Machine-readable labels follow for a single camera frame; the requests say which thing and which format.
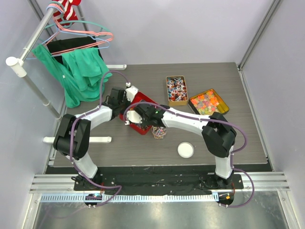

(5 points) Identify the red square candy box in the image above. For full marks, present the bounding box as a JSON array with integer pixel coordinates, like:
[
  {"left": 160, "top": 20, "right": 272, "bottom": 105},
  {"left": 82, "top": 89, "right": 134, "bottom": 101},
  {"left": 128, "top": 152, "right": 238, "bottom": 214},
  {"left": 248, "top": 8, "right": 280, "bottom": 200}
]
[{"left": 119, "top": 92, "right": 155, "bottom": 135}]

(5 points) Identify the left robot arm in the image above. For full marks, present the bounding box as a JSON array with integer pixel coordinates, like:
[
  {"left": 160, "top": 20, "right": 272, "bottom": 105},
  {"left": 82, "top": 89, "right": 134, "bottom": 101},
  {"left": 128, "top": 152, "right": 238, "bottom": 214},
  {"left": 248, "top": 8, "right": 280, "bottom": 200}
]
[{"left": 53, "top": 87, "right": 130, "bottom": 190}]

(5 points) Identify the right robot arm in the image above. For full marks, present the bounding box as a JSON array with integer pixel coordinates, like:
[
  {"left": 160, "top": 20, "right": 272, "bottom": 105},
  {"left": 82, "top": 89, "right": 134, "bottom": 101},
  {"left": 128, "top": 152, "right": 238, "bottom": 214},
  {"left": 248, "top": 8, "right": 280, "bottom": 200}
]
[{"left": 133, "top": 104, "right": 237, "bottom": 188}]

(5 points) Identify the clear plastic round jar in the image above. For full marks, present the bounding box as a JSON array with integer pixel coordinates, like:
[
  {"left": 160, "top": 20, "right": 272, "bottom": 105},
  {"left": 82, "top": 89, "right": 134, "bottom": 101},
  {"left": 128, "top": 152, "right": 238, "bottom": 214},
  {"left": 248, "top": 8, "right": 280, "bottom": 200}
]
[{"left": 151, "top": 126, "right": 167, "bottom": 139}]

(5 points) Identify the gold rectangular tin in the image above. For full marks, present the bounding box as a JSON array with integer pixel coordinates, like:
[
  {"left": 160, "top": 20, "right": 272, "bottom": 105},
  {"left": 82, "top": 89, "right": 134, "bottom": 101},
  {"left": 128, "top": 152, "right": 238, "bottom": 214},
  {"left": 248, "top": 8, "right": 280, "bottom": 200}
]
[{"left": 166, "top": 75, "right": 189, "bottom": 107}]

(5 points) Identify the white rack foot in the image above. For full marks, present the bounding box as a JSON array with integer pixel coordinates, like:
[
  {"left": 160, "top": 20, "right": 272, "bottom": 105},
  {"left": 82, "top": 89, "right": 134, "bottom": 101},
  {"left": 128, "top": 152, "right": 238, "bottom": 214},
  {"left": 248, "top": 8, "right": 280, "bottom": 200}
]
[{"left": 106, "top": 64, "right": 127, "bottom": 71}]

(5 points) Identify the white flat bar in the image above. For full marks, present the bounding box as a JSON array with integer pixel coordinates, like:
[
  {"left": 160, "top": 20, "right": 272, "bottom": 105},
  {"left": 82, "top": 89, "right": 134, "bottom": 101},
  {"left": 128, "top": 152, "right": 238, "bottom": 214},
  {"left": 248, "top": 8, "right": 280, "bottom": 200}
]
[{"left": 43, "top": 136, "right": 112, "bottom": 144}]

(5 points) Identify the green cloth garment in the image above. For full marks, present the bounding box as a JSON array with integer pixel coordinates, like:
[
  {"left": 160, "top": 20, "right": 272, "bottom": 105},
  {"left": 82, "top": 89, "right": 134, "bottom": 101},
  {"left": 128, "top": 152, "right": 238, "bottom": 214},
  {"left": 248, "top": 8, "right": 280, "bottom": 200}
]
[{"left": 32, "top": 45, "right": 112, "bottom": 108}]

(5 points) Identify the white round jar lid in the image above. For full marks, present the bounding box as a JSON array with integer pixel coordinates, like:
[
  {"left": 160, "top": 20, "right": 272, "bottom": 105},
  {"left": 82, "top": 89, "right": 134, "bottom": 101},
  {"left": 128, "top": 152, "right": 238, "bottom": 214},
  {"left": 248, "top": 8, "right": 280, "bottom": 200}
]
[{"left": 177, "top": 142, "right": 194, "bottom": 158}]

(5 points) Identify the black garment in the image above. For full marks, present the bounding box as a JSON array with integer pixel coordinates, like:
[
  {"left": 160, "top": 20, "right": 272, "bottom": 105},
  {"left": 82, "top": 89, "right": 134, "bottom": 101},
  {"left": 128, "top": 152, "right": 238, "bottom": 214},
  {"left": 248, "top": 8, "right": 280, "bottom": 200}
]
[{"left": 47, "top": 36, "right": 97, "bottom": 53}]

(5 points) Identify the green clothes hanger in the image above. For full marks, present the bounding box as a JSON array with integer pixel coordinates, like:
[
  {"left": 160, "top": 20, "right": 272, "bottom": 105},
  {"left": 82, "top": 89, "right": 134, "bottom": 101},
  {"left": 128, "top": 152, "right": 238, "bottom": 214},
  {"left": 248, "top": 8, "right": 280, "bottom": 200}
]
[{"left": 44, "top": 20, "right": 113, "bottom": 37}]

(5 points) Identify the blue clothes hanger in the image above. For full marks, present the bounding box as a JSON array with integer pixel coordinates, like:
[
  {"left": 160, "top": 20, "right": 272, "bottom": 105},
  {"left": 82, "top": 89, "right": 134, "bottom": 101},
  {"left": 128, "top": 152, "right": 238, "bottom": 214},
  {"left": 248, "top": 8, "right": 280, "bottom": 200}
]
[{"left": 25, "top": 5, "right": 111, "bottom": 60}]

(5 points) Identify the red white striped garment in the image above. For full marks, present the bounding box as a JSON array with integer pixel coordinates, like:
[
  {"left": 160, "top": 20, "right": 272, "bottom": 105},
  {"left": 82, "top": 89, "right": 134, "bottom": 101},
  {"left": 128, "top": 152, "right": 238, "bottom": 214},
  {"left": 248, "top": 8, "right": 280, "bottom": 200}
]
[{"left": 53, "top": 0, "right": 81, "bottom": 22}]

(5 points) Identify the metal clothes rack pole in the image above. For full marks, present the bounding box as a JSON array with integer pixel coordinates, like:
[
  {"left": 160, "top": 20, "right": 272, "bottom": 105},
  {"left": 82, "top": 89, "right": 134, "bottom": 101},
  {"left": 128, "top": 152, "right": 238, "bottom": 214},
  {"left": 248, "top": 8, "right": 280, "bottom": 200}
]
[{"left": 5, "top": 0, "right": 63, "bottom": 119}]

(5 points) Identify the pink clothes hanger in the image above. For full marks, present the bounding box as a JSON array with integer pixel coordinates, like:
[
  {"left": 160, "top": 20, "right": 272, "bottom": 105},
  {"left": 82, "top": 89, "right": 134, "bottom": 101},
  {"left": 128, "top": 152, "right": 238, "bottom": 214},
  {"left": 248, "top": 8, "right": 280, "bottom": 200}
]
[{"left": 44, "top": 0, "right": 113, "bottom": 56}]

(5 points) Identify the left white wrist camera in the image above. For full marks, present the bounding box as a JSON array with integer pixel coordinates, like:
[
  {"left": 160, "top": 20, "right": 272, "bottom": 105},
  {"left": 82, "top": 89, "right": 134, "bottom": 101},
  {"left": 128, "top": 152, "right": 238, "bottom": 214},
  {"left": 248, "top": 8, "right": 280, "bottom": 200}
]
[{"left": 125, "top": 82, "right": 139, "bottom": 102}]

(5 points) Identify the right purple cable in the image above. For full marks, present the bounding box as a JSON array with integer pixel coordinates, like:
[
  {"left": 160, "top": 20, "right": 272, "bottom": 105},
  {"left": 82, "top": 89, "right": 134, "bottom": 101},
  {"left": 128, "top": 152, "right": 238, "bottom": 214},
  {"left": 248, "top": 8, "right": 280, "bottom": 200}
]
[{"left": 123, "top": 102, "right": 255, "bottom": 208}]

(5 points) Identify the purple cable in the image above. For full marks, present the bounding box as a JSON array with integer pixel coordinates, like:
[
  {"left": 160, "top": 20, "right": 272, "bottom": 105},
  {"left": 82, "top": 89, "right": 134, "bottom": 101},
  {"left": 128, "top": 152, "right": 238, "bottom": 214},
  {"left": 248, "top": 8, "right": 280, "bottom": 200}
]
[
  {"left": 70, "top": 70, "right": 131, "bottom": 207},
  {"left": 123, "top": 102, "right": 255, "bottom": 208}
]

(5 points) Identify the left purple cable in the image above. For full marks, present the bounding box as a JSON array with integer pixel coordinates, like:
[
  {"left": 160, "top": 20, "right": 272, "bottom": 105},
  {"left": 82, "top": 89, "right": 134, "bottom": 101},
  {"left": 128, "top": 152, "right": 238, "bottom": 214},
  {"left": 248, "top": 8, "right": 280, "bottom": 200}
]
[{"left": 70, "top": 70, "right": 131, "bottom": 207}]

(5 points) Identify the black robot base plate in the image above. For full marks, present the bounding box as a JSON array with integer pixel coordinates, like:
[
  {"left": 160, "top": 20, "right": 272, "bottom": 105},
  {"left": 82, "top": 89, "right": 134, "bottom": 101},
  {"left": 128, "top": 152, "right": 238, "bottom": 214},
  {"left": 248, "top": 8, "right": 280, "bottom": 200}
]
[{"left": 46, "top": 163, "right": 272, "bottom": 189}]

